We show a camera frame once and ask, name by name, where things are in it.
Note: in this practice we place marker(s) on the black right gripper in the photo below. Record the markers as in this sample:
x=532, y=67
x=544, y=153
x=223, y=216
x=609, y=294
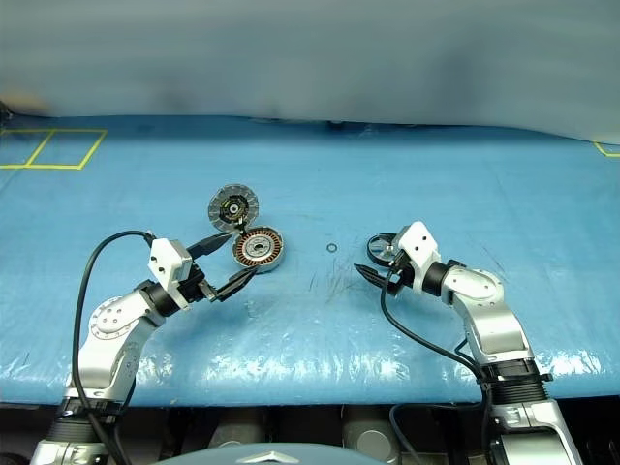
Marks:
x=402, y=273

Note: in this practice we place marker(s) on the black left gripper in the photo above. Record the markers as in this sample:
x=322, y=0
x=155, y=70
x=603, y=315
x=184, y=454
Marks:
x=198, y=288

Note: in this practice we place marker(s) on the silver motor cover plate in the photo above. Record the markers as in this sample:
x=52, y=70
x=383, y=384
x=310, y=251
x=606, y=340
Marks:
x=218, y=208

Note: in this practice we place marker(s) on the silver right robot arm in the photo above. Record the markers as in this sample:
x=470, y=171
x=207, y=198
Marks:
x=489, y=319

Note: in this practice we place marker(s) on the motor stator with copper windings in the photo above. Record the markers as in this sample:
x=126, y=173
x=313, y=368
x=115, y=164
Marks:
x=271, y=247

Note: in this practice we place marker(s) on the silver rounded housing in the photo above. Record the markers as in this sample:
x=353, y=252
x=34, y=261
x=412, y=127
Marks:
x=370, y=436

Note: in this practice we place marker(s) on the grey robot torso shell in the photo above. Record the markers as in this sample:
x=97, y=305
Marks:
x=218, y=457

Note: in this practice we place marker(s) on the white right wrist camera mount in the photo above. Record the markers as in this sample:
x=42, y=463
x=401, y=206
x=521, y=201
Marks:
x=419, y=242

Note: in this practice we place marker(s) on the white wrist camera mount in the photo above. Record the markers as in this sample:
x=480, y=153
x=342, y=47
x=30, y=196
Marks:
x=162, y=254
x=419, y=242

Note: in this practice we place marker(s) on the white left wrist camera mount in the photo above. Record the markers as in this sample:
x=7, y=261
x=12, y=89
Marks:
x=162, y=254

